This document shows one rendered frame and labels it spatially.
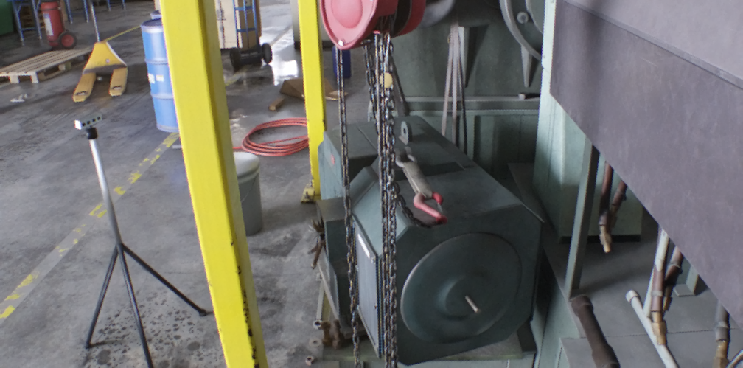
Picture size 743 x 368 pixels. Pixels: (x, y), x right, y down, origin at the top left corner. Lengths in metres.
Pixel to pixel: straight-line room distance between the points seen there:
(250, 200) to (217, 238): 1.43
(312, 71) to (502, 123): 1.22
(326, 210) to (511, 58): 0.99
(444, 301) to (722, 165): 0.82
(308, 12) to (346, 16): 1.95
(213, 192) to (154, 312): 1.24
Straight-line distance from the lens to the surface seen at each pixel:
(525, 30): 1.88
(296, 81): 5.31
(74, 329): 2.61
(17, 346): 2.65
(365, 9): 0.95
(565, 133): 1.65
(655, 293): 1.15
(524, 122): 2.18
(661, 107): 0.95
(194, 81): 1.30
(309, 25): 2.94
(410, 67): 2.10
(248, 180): 2.81
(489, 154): 2.21
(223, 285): 1.54
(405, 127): 1.64
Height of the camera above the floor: 1.48
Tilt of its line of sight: 23 degrees down
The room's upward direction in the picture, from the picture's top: 2 degrees counter-clockwise
